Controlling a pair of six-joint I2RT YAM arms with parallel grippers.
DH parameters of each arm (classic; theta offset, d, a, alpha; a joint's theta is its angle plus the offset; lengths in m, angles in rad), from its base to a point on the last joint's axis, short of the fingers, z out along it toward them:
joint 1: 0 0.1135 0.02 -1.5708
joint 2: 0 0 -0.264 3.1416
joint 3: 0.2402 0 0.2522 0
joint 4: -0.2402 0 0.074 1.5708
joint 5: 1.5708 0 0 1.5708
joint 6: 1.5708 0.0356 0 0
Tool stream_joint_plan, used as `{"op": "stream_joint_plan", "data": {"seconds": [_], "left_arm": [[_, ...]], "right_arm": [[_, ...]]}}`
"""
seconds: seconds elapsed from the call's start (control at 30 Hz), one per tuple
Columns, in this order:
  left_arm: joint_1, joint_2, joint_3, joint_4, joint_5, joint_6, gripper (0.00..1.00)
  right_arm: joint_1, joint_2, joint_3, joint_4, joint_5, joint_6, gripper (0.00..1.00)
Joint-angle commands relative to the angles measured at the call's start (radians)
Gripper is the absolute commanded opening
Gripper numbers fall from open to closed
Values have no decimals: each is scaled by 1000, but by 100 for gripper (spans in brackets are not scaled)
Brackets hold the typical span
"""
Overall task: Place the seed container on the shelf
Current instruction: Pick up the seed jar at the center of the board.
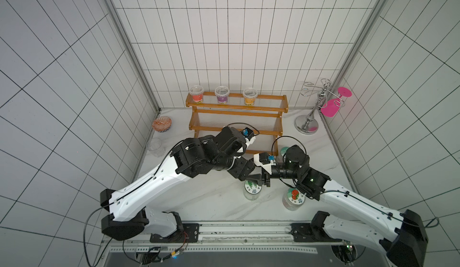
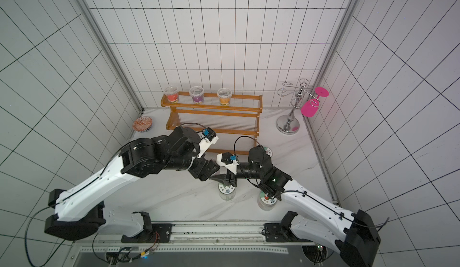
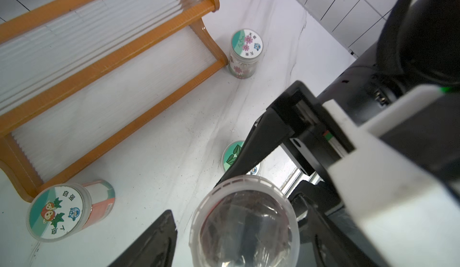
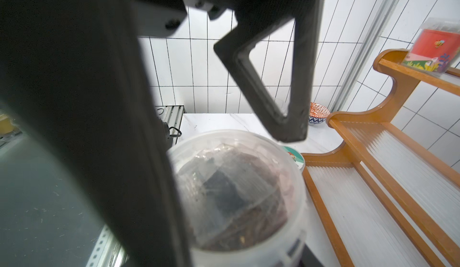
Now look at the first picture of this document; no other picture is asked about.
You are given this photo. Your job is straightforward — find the small container red seeds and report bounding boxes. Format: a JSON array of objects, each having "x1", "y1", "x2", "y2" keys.
[{"x1": 189, "y1": 86, "x2": 204, "y2": 103}]

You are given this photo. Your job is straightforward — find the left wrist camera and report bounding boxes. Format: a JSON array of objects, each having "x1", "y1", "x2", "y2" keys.
[{"x1": 241, "y1": 128, "x2": 256, "y2": 146}]

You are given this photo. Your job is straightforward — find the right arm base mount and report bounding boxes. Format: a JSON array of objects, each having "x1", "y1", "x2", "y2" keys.
[{"x1": 291, "y1": 223, "x2": 341, "y2": 243}]

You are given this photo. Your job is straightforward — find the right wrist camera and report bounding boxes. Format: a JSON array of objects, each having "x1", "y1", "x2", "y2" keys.
[{"x1": 253, "y1": 152, "x2": 275, "y2": 166}]

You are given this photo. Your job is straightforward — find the strawberry lid jar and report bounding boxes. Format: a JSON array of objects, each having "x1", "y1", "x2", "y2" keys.
[{"x1": 282, "y1": 188, "x2": 305, "y2": 211}]

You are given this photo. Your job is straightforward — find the small container purple seeds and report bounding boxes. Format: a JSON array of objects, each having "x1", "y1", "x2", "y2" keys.
[{"x1": 214, "y1": 86, "x2": 230, "y2": 104}]

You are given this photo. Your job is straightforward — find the wiring bundle under rail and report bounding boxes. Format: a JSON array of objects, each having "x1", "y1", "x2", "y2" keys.
[{"x1": 121, "y1": 230, "x2": 189, "y2": 266}]

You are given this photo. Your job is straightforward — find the chrome wine glass rack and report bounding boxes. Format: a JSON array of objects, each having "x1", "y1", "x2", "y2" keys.
[{"x1": 294, "y1": 78, "x2": 337, "y2": 135}]

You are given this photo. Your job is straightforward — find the small container brown seeds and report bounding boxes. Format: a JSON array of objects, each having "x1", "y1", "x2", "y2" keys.
[{"x1": 243, "y1": 87, "x2": 258, "y2": 106}]

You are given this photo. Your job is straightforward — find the green tree lid jar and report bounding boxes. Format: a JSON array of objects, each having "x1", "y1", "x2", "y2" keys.
[{"x1": 243, "y1": 181, "x2": 262, "y2": 201}]

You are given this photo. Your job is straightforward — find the clear glass cup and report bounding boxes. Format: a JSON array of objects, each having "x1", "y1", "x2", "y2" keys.
[{"x1": 147, "y1": 138, "x2": 165, "y2": 158}]

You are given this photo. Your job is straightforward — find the orange wooden two-tier shelf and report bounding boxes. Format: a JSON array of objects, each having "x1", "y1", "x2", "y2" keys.
[{"x1": 185, "y1": 92, "x2": 289, "y2": 139}]

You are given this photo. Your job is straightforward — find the orange patterned glass bowl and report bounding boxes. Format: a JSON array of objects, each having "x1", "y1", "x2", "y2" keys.
[{"x1": 152, "y1": 116, "x2": 172, "y2": 133}]

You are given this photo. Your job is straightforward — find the flower label seed jar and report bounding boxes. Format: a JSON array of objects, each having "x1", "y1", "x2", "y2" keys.
[{"x1": 280, "y1": 147, "x2": 289, "y2": 156}]

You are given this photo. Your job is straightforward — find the pink plastic wine glass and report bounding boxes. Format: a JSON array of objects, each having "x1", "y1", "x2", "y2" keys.
[{"x1": 321, "y1": 87, "x2": 353, "y2": 118}]

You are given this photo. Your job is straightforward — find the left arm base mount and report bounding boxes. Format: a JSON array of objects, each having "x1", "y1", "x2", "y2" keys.
[{"x1": 150, "y1": 223, "x2": 200, "y2": 244}]

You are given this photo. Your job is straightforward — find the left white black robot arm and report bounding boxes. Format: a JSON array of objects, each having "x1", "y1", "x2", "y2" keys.
[{"x1": 99, "y1": 125, "x2": 259, "y2": 241}]

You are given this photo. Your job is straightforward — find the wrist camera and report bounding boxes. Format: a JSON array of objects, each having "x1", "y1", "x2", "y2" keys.
[
  {"x1": 253, "y1": 152, "x2": 275, "y2": 166},
  {"x1": 241, "y1": 128, "x2": 256, "y2": 146}
]

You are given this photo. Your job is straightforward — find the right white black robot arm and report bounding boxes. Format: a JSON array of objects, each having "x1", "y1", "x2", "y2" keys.
[{"x1": 243, "y1": 145, "x2": 429, "y2": 267}]

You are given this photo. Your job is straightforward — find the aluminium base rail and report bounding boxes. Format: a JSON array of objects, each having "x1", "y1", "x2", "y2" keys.
[{"x1": 103, "y1": 219, "x2": 396, "y2": 255}]

